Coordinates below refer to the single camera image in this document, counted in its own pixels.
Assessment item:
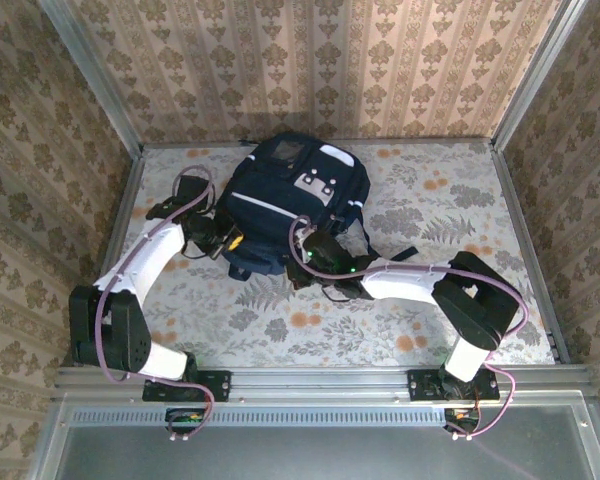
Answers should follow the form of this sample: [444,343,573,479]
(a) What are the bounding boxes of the navy blue school backpack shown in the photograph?
[219,132,419,281]

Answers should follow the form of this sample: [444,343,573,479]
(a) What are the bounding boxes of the floral patterned tablecloth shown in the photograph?
[90,142,556,369]

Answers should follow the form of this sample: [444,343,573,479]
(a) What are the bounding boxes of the thin black right gripper wire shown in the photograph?
[323,282,354,302]

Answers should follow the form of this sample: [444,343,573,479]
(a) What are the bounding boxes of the thin aluminium table edge rail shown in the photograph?
[79,147,147,369]
[140,138,496,150]
[489,144,571,366]

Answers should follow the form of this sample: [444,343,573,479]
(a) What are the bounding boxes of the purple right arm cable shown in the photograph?
[288,214,527,442]

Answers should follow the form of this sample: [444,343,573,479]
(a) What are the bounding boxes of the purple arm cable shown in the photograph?
[95,164,216,442]
[288,214,527,442]

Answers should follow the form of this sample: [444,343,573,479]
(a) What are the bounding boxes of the wide aluminium extrusion rail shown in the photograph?
[54,364,599,406]

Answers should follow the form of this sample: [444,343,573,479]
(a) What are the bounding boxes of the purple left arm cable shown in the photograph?
[95,164,216,442]

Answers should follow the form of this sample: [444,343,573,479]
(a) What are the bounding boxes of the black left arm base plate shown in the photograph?
[142,369,232,404]

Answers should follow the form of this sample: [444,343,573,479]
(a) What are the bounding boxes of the grey slotted cable duct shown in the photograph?
[72,405,449,426]

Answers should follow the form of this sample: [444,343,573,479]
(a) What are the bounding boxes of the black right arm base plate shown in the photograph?
[407,368,501,402]

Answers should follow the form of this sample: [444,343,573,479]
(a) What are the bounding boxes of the aluminium frame post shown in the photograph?
[488,0,597,151]
[37,0,146,154]

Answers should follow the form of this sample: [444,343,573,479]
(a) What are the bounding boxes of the black electronics box with wires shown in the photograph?
[443,407,482,435]
[164,406,205,435]

